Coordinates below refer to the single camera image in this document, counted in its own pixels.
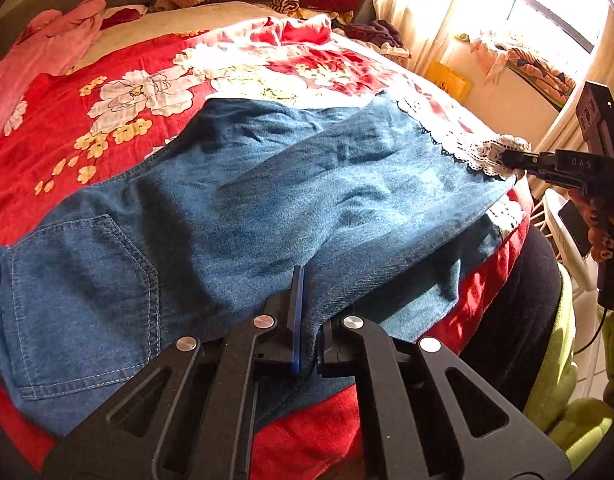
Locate red floral bed sheet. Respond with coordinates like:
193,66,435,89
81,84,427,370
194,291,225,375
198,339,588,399
0,16,529,479

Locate yellow box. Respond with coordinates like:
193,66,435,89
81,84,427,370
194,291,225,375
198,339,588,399
425,61,472,103

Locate blue denim lace-trimmed pants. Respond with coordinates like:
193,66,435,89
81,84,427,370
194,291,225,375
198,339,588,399
0,92,514,436

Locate right hand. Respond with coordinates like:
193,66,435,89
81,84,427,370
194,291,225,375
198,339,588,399
568,190,614,263

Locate pink blanket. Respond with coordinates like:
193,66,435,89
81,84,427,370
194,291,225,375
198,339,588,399
0,0,106,135

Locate black cable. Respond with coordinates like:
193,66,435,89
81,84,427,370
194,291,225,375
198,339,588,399
574,306,611,356

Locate beige bed cover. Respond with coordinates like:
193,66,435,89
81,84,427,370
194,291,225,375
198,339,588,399
69,1,286,74

